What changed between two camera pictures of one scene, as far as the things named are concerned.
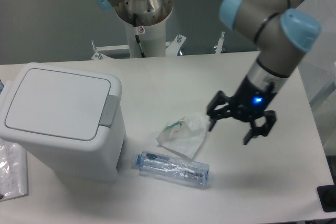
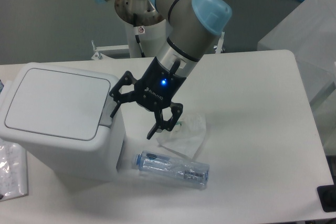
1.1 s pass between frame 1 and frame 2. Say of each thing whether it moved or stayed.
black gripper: moved
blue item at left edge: stayed
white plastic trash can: stayed
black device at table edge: stayed
